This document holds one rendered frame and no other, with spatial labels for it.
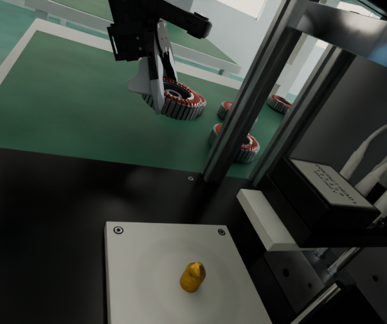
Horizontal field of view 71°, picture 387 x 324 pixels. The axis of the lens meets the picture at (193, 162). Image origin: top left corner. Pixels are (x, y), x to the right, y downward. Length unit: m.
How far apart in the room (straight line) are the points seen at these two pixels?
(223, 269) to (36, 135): 0.33
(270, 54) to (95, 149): 0.29
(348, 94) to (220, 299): 0.35
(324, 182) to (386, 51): 0.11
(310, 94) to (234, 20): 4.72
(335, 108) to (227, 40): 4.71
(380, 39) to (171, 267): 0.27
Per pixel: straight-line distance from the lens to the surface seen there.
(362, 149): 0.30
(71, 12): 1.48
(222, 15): 5.03
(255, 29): 5.34
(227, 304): 0.29
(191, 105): 0.49
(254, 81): 0.38
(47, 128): 0.49
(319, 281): 0.32
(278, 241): 0.22
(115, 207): 0.34
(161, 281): 0.28
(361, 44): 0.29
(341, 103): 0.49
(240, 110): 0.38
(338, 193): 0.24
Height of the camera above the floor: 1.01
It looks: 30 degrees down
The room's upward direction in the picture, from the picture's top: 24 degrees clockwise
